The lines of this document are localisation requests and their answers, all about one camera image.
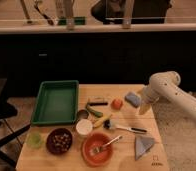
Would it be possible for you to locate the blue sponge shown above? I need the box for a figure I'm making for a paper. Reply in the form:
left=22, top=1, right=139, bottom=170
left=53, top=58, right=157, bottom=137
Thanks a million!
left=125, top=92, right=141, bottom=108

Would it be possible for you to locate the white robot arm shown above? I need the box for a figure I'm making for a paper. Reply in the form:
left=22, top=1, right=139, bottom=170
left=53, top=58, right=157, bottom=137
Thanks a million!
left=141, top=71, right=196, bottom=123

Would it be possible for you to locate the small dark metal cup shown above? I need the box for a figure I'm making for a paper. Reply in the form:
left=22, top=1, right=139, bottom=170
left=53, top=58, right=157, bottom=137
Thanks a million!
left=77, top=109, right=89, bottom=120

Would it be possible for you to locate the white cup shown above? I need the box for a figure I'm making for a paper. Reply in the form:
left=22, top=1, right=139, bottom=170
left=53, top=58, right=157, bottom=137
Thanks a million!
left=76, top=119, right=93, bottom=137

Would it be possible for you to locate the green plastic cup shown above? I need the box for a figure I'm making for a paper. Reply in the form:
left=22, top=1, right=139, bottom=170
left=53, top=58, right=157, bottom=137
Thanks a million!
left=27, top=132, right=42, bottom=148

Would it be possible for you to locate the orange fruit toy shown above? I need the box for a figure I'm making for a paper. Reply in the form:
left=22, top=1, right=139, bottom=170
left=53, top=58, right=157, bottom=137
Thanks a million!
left=111, top=98, right=123, bottom=110

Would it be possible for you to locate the grey folded cloth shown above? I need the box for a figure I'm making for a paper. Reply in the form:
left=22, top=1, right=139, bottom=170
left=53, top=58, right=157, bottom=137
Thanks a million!
left=135, top=136, right=155, bottom=160

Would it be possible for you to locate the green cucumber toy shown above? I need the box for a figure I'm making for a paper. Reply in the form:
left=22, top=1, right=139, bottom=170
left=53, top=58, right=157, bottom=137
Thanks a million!
left=86, top=104, right=103, bottom=118

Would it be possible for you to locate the yellow banana toy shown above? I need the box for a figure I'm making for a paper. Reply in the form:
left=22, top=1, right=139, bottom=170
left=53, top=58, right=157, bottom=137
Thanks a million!
left=93, top=115, right=112, bottom=128

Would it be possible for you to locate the orange bowl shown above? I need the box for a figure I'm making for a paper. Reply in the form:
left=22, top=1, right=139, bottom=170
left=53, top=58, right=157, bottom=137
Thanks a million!
left=81, top=133, right=113, bottom=167

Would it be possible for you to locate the metal fork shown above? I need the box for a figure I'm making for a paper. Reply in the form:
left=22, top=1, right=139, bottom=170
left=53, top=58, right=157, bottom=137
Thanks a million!
left=89, top=135, right=122, bottom=156

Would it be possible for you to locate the green plastic tray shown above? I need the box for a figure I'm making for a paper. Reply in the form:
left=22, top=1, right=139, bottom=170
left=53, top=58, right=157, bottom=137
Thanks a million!
left=31, top=80, right=79, bottom=126

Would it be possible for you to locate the dark bowl with nuts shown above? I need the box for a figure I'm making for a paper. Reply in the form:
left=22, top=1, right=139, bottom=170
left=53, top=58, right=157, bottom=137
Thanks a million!
left=46, top=128, right=73, bottom=155

